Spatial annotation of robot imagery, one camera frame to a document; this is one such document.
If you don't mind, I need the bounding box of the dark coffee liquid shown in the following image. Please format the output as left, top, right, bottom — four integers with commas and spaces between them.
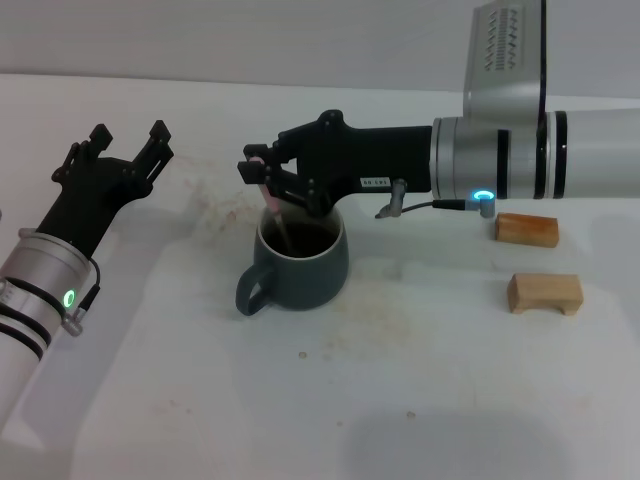
264, 222, 337, 257

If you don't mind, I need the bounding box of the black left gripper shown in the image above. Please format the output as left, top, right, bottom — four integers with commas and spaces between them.
37, 119, 175, 256

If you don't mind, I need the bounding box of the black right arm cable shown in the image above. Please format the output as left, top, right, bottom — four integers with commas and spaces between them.
374, 179, 496, 220

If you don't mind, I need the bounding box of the silver vented camera housing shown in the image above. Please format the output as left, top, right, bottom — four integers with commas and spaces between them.
462, 0, 549, 121

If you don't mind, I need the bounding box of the notched pale wooden block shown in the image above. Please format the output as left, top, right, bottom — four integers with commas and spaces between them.
507, 273, 585, 316

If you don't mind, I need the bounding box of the dark grey ceramic cup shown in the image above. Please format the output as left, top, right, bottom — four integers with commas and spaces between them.
235, 202, 350, 317

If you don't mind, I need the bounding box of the pink handled metal spoon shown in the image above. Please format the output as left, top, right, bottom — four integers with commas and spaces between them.
249, 155, 296, 251

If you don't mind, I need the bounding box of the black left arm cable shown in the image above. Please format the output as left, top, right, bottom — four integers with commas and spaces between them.
64, 257, 101, 336

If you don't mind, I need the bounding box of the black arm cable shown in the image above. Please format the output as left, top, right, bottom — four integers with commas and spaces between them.
374, 179, 496, 220
64, 257, 101, 336

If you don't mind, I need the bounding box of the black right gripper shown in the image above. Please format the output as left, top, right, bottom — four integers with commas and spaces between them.
237, 110, 432, 217

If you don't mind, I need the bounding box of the stained wooden rest block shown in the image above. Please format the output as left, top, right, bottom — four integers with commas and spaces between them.
494, 212, 560, 249

